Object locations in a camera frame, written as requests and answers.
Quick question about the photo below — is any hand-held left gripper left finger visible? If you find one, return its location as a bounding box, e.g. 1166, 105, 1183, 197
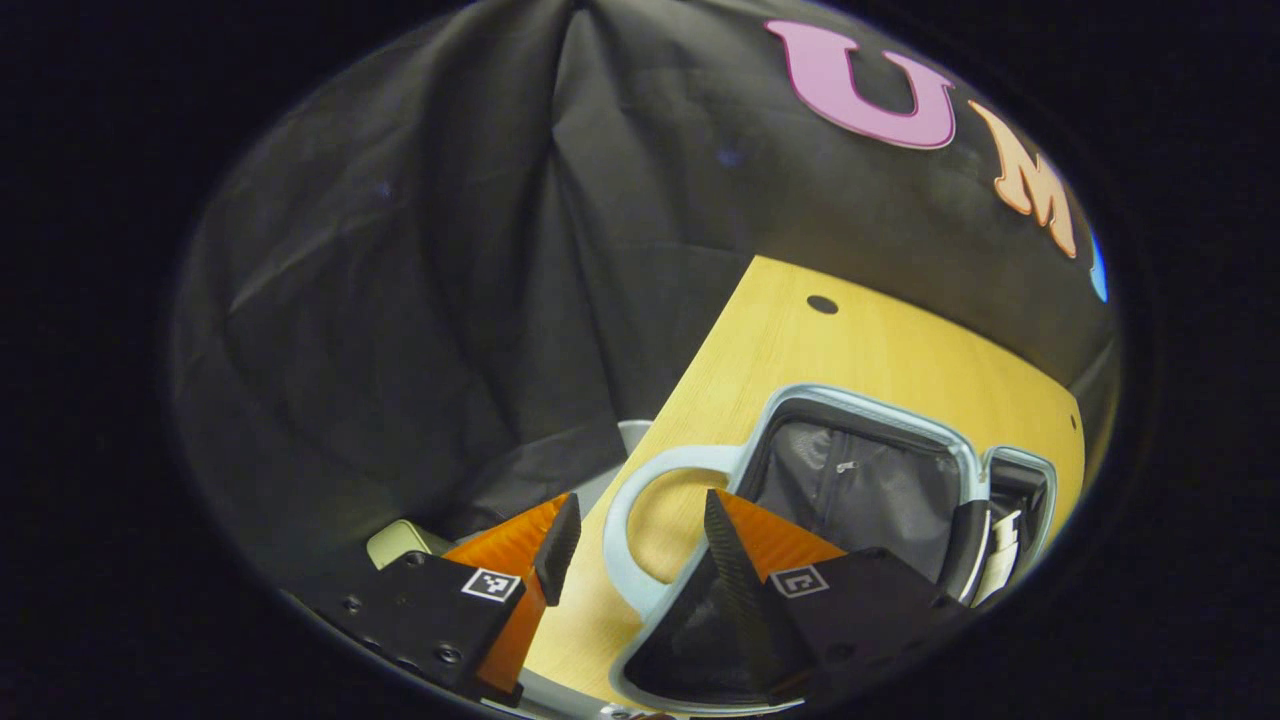
318, 490, 584, 703

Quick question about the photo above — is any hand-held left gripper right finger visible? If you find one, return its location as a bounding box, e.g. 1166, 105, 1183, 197
702, 487, 973, 703

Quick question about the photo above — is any light blue suitcase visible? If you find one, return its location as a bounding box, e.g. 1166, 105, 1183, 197
603, 383, 1060, 717

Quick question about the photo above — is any pale green object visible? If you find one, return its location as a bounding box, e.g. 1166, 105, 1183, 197
366, 517, 457, 572

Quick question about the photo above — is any black backdrop cloth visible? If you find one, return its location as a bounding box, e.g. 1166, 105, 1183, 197
170, 0, 1126, 561

